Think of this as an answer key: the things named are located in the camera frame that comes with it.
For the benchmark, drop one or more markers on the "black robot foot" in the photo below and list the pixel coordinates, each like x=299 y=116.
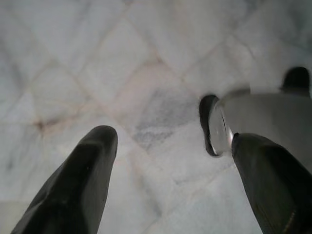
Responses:
x=296 y=80

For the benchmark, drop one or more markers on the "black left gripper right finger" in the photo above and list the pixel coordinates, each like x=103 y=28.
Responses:
x=278 y=185

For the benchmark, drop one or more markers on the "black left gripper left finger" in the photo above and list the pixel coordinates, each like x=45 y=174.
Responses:
x=80 y=185

